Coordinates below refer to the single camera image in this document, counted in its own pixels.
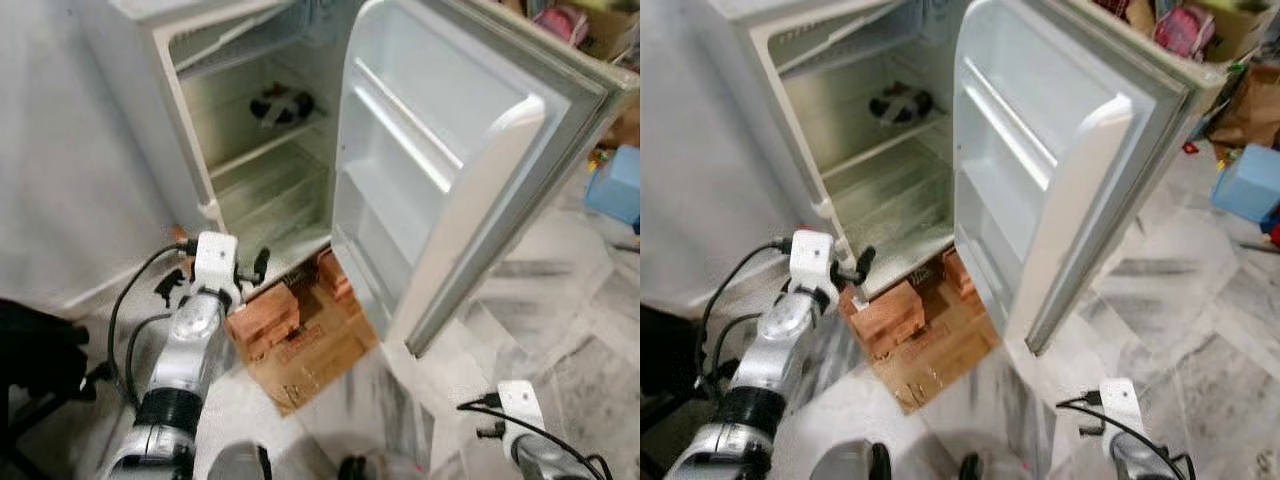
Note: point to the cardboard box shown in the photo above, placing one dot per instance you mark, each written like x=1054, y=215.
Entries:
x=1245, y=25
x=612, y=30

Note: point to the grey left robot leg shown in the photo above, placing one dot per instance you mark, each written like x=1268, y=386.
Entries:
x=238, y=465
x=850, y=463

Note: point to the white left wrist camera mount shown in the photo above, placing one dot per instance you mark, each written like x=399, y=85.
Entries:
x=215, y=262
x=812, y=258

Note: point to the brown paper bag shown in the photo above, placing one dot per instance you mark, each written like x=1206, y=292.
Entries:
x=622, y=125
x=1250, y=110

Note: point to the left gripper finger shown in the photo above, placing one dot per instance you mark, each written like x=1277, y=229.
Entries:
x=864, y=265
x=261, y=266

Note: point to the pink bag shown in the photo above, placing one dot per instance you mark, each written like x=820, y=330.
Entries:
x=562, y=25
x=1183, y=32

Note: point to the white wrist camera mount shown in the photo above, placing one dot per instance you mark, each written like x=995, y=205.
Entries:
x=215, y=262
x=520, y=410
x=812, y=258
x=1120, y=405

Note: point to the large red brick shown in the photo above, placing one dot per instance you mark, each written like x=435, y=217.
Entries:
x=262, y=320
x=885, y=320

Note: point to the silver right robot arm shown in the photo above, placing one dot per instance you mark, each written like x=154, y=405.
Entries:
x=1145, y=462
x=555, y=465

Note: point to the light blue plastic box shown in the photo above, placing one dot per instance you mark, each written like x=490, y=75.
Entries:
x=1250, y=180
x=615, y=185

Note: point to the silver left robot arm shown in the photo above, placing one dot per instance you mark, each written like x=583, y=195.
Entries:
x=185, y=350
x=775, y=350

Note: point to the small red brick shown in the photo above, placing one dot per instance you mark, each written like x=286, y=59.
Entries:
x=332, y=278
x=955, y=275

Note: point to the brown cardboard sheet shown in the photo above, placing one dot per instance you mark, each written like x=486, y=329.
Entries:
x=945, y=360
x=320, y=360

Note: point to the white fridge body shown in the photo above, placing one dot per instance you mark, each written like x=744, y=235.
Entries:
x=880, y=190
x=260, y=190

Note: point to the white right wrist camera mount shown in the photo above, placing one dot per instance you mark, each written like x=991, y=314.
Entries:
x=520, y=410
x=1120, y=405

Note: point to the black round object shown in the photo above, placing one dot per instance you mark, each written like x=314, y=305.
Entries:
x=280, y=105
x=900, y=103

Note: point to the black bulky object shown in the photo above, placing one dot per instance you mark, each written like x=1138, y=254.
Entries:
x=40, y=350
x=670, y=350

